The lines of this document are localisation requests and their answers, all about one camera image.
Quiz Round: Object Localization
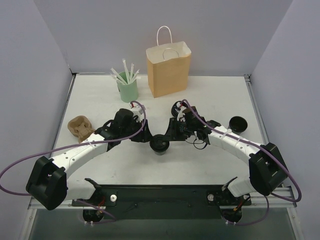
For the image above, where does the black cup lid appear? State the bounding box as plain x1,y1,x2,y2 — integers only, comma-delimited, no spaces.
149,134,170,149

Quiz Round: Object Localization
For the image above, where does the black coffee cup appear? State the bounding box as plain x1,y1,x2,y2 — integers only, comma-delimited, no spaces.
228,116,248,135
152,148,168,156

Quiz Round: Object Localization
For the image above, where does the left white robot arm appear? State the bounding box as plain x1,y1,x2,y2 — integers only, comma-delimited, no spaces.
26,105,147,210

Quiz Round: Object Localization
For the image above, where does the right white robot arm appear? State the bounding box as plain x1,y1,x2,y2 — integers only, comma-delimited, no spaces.
164,108,288,204

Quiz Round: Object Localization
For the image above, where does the stack of black lids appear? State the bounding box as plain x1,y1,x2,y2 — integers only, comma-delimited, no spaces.
171,101,188,118

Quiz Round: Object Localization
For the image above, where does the green straw holder cup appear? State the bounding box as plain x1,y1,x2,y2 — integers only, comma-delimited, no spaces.
117,81,139,103

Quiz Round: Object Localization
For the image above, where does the brown cardboard cup carrier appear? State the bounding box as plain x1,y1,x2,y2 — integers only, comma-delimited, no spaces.
67,115,95,143

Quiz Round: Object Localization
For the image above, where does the wrapped straw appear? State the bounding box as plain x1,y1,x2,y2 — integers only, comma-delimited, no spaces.
122,58,130,84
130,69,140,83
110,73,121,82
128,63,134,84
110,68,127,85

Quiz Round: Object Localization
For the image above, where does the brown paper bag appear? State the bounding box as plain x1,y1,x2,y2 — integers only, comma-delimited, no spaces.
146,39,192,98

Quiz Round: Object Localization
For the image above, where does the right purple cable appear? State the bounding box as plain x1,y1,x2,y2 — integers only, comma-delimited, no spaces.
181,99,303,226

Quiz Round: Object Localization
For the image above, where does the purple cable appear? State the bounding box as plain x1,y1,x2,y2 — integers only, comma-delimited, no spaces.
0,100,147,223
181,99,303,226

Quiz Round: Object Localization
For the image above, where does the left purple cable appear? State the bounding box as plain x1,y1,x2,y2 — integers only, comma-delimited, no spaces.
0,100,147,223

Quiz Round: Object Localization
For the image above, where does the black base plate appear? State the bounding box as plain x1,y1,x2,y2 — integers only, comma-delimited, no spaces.
71,184,251,222

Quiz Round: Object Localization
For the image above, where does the aluminium frame rail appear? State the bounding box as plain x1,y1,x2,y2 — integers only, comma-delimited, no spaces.
28,186,297,210

